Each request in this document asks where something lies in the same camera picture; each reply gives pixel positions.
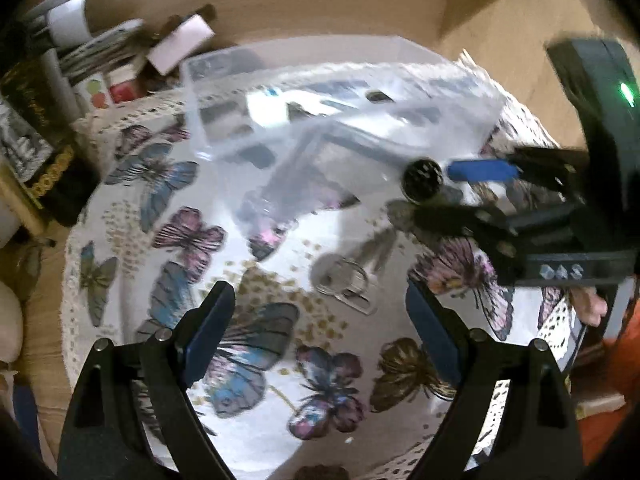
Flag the black round bell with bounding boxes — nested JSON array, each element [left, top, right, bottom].
[[400, 158, 442, 205]]

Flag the metal key ring with keys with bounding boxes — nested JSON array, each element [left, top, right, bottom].
[[309, 228, 402, 317]]

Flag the person's right hand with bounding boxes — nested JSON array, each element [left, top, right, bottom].
[[570, 287, 608, 327]]

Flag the butterfly print tablecloth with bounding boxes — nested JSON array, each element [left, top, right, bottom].
[[61, 58, 575, 479]]

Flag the clear plastic storage box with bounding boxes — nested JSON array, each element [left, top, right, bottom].
[[180, 35, 506, 260]]

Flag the white charger plug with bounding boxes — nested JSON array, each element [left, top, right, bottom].
[[245, 88, 298, 128]]

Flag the dark wine bottle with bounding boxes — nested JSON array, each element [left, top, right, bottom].
[[1, 58, 100, 228]]

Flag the small white cardboard box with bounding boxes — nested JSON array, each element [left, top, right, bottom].
[[146, 14, 215, 76]]

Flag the stack of papers and magazines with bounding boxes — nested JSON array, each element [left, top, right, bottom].
[[19, 0, 151, 111]]

